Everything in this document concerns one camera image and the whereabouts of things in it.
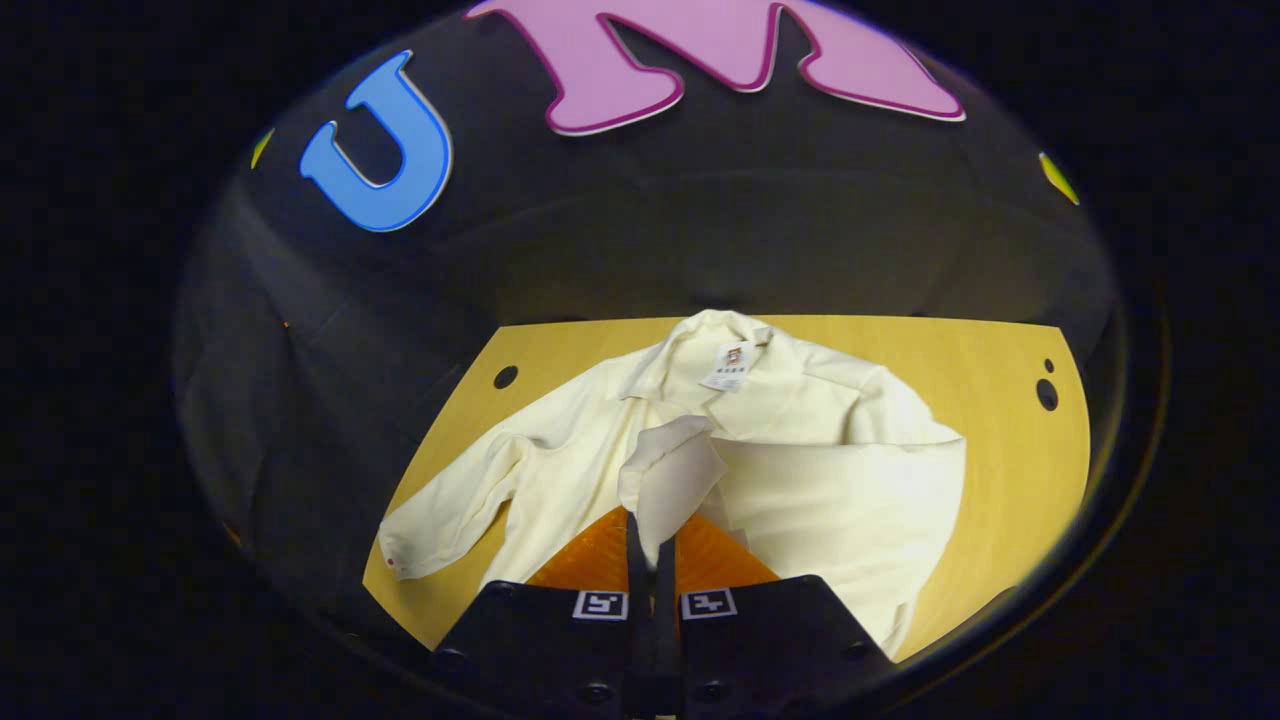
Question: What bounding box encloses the cream button-up shirt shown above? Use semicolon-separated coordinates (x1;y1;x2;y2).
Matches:
378;308;968;661

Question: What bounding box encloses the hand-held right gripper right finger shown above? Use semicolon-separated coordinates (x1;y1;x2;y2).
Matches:
655;513;896;720

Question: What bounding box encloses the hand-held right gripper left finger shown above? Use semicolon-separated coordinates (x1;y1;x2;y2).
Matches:
432;505;656;720

